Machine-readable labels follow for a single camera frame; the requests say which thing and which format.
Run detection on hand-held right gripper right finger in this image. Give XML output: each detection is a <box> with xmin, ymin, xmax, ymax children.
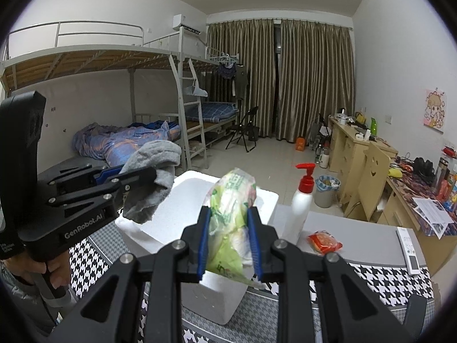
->
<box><xmin>246</xmin><ymin>206</ymin><xmax>398</xmax><ymax>343</ymax></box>

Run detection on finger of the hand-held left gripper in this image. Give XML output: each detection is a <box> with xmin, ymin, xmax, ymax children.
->
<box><xmin>45</xmin><ymin>166</ymin><xmax>158</xmax><ymax>219</ymax></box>
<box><xmin>37</xmin><ymin>163</ymin><xmax>124</xmax><ymax>191</ymax></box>

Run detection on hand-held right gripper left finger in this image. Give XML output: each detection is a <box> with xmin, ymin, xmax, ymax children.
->
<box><xmin>45</xmin><ymin>205</ymin><xmax>214</xmax><ymax>343</ymax></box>

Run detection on grey sock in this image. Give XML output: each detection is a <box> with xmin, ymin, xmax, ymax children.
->
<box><xmin>119</xmin><ymin>140</ymin><xmax>183</xmax><ymax>224</ymax></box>

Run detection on green plastic bag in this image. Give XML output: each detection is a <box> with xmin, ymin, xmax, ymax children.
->
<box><xmin>206</xmin><ymin>167</ymin><xmax>267</xmax><ymax>290</ymax></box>

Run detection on white foam box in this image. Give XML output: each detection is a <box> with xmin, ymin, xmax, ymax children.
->
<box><xmin>115</xmin><ymin>171</ymin><xmax>280</xmax><ymax>326</ymax></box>

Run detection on person's left forearm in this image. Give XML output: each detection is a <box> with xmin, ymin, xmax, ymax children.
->
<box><xmin>0</xmin><ymin>266</ymin><xmax>62</xmax><ymax>334</ymax></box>

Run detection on person's left hand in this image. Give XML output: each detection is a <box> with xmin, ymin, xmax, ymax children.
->
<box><xmin>3</xmin><ymin>254</ymin><xmax>71</xmax><ymax>292</ymax></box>

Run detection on blue patterned duvet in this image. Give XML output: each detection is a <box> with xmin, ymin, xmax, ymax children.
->
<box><xmin>73</xmin><ymin>121</ymin><xmax>181</xmax><ymax>167</ymax></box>

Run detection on white pump bottle red cap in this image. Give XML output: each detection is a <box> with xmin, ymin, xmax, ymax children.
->
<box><xmin>290</xmin><ymin>163</ymin><xmax>317</xmax><ymax>246</ymax></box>

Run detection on red snack packet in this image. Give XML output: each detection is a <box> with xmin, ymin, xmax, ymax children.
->
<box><xmin>308</xmin><ymin>231</ymin><xmax>343</xmax><ymax>256</ymax></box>

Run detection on grey waste bin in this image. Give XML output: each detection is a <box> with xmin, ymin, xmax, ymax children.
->
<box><xmin>314</xmin><ymin>175</ymin><xmax>342</xmax><ymax>209</ymax></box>

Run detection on blue plaid quilt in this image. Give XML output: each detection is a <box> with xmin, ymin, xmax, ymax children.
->
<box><xmin>186</xmin><ymin>101</ymin><xmax>238</xmax><ymax>122</ymax></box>

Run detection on white metal bunk bed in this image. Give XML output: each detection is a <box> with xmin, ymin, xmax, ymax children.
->
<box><xmin>0</xmin><ymin>21</ymin><xmax>240</xmax><ymax>172</ymax></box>

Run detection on black folding chair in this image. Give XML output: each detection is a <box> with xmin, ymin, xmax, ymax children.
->
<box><xmin>225</xmin><ymin>106</ymin><xmax>260</xmax><ymax>153</ymax></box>

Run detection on houndstooth tablecloth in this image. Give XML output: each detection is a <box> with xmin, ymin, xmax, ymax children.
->
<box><xmin>68</xmin><ymin>218</ymin><xmax>437</xmax><ymax>343</ymax></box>

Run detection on light wooden cabinet desk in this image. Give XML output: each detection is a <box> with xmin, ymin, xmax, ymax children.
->
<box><xmin>327</xmin><ymin>116</ymin><xmax>399</xmax><ymax>208</ymax></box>

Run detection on wooden chair heart cutout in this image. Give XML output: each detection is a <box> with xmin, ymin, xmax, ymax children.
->
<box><xmin>343</xmin><ymin>141</ymin><xmax>392</xmax><ymax>223</ymax></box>

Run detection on dark hanging clothes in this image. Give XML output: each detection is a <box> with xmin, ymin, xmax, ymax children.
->
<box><xmin>217</xmin><ymin>62</ymin><xmax>249</xmax><ymax>101</ymax></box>

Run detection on white remote control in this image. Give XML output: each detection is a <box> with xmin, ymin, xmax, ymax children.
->
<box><xmin>396</xmin><ymin>226</ymin><xmax>424</xmax><ymax>276</ymax></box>

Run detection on white air conditioner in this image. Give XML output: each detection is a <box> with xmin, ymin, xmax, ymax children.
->
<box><xmin>172</xmin><ymin>14</ymin><xmax>201</xmax><ymax>34</ymax></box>

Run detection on patterned desk mat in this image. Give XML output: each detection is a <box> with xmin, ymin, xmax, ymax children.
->
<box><xmin>388</xmin><ymin>160</ymin><xmax>457</xmax><ymax>237</ymax></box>

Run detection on brown curtain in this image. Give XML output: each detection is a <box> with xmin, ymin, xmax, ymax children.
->
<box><xmin>276</xmin><ymin>19</ymin><xmax>354</xmax><ymax>143</ymax></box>
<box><xmin>207</xmin><ymin>19</ymin><xmax>276</xmax><ymax>141</ymax></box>

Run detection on printed paper sheets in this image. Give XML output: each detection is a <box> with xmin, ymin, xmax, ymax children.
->
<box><xmin>413</xmin><ymin>196</ymin><xmax>456</xmax><ymax>238</ymax></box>

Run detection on black headphones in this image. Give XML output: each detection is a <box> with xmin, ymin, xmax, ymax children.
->
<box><xmin>412</xmin><ymin>157</ymin><xmax>436</xmax><ymax>183</ymax></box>

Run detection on dark thermos flask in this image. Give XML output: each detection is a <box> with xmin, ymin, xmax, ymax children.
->
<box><xmin>434</xmin><ymin>157</ymin><xmax>450</xmax><ymax>191</ymax></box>

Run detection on group of toiletry bottles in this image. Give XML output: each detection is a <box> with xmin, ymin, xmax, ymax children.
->
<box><xmin>438</xmin><ymin>146</ymin><xmax>457</xmax><ymax>205</ymax></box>

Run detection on cartoon wall poster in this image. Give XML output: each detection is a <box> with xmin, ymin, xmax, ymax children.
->
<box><xmin>423</xmin><ymin>87</ymin><xmax>447</xmax><ymax>129</ymax></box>

